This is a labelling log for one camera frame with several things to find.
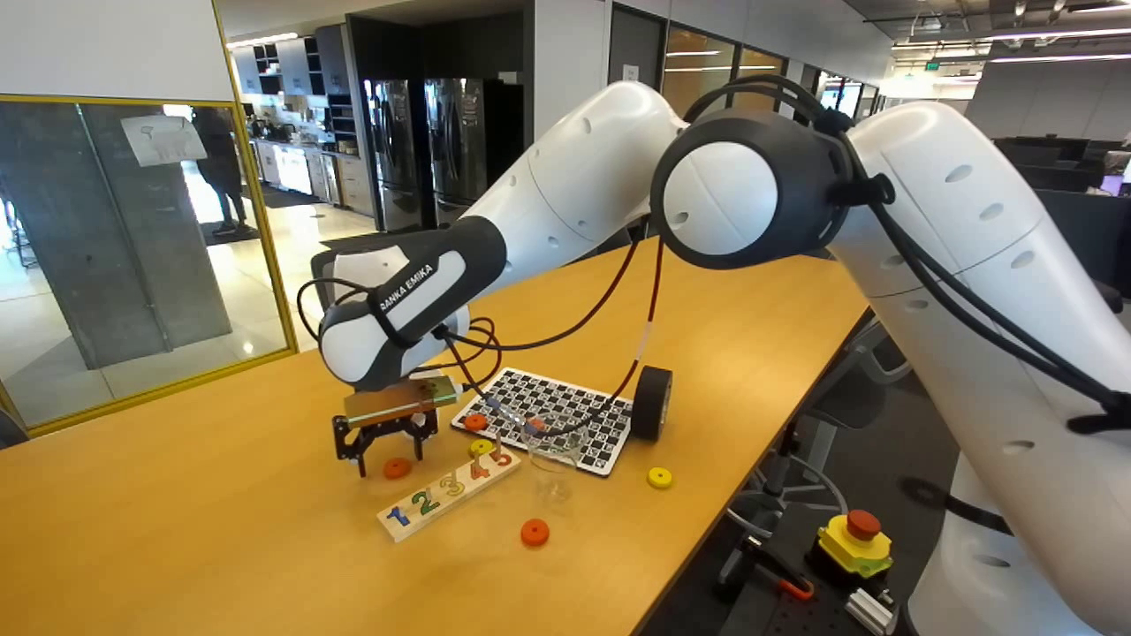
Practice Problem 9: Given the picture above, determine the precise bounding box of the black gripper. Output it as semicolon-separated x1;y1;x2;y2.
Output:
331;408;438;478

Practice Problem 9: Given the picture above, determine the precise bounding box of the yellow disc table edge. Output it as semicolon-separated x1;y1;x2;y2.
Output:
646;467;675;491

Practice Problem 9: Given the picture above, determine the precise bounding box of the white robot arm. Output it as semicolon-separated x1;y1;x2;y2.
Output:
315;80;1131;636

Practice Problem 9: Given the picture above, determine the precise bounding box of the transparent plastic cup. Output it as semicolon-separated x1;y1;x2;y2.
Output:
527;447;568;508

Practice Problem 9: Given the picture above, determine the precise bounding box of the wooden number puzzle board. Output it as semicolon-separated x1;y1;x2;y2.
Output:
377;447;523;541

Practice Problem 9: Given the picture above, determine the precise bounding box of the orange disc front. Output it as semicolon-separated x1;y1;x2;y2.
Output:
520;518;552;548

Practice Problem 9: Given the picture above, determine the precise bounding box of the black white calibration board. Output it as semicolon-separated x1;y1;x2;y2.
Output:
452;368;632;478

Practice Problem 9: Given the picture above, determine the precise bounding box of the black tape roll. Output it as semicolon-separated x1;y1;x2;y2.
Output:
632;368;671;440

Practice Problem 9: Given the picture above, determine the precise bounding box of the yellow emergency stop button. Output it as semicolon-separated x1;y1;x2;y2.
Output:
817;508;893;578

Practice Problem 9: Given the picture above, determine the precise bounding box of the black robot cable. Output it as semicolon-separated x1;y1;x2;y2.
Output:
432;226;671;440

